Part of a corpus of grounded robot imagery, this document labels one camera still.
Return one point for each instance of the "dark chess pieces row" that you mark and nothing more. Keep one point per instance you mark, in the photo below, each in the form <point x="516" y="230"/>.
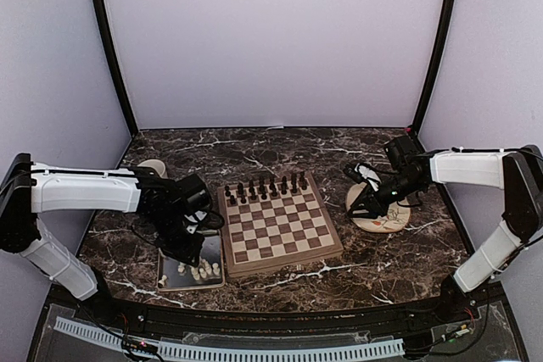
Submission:
<point x="285" y="190"/>

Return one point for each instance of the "metal tray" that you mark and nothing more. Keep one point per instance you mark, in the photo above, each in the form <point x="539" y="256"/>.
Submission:
<point x="212" y="251"/>

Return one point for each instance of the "white perforated cable duct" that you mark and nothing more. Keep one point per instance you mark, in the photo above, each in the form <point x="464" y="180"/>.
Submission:
<point x="207" y="347"/>

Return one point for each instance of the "cream patterned mug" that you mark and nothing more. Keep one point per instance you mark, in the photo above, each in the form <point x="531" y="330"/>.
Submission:
<point x="157" y="165"/>

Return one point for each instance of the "black front rail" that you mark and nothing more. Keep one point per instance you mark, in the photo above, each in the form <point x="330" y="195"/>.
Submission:
<point x="271" y="313"/>

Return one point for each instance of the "black left frame post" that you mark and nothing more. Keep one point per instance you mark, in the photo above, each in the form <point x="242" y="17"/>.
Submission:
<point x="107" y="41"/>

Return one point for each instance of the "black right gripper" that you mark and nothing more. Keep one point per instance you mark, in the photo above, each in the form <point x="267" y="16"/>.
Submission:
<point x="372" y="202"/>

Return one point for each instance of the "black frame post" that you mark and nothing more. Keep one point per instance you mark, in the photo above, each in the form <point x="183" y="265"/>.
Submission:
<point x="107" y="41"/>
<point x="438" y="49"/>

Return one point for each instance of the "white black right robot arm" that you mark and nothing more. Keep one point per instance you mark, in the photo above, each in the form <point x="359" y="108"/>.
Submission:
<point x="502" y="183"/>

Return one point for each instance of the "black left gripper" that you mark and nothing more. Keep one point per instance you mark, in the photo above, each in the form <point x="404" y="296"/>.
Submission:
<point x="186" y="254"/>

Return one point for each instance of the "white chess pieces in tray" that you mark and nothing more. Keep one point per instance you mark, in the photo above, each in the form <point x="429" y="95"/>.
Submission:
<point x="175" y="275"/>

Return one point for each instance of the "wooden chess board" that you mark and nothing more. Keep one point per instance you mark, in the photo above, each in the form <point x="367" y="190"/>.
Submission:
<point x="259" y="238"/>

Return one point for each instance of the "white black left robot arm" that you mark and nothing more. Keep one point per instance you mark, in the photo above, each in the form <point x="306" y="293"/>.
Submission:
<point x="34" y="193"/>

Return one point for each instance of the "black right frame post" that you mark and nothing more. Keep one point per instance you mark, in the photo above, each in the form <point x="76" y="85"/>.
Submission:
<point x="438" y="49"/>

